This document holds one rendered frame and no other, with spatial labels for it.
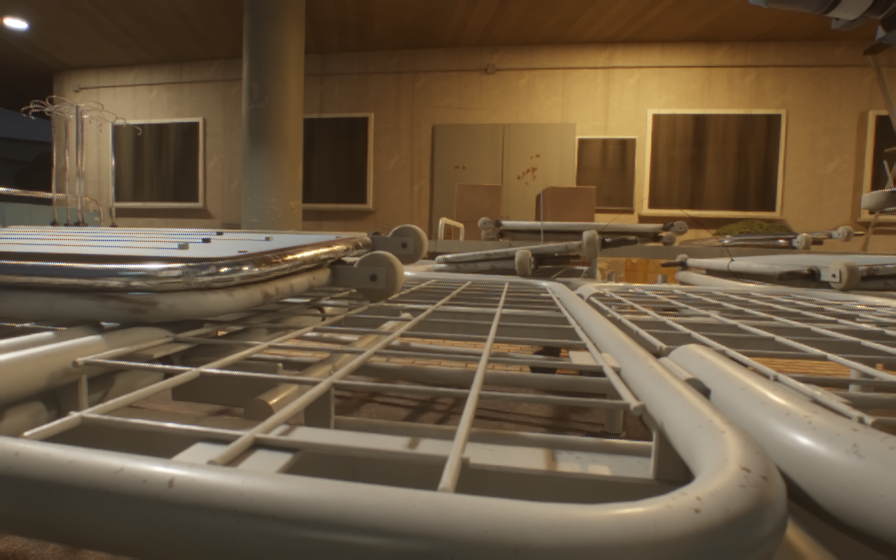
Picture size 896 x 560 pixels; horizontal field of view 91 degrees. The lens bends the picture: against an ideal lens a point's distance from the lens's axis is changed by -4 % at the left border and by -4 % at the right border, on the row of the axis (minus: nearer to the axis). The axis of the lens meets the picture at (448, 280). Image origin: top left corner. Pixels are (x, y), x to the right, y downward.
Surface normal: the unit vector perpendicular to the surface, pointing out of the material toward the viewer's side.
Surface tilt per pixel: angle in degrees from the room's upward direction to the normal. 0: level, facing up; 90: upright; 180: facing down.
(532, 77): 90
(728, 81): 90
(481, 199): 90
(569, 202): 90
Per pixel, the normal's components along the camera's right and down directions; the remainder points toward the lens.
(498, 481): -0.15, 0.07
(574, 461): 0.03, -1.00
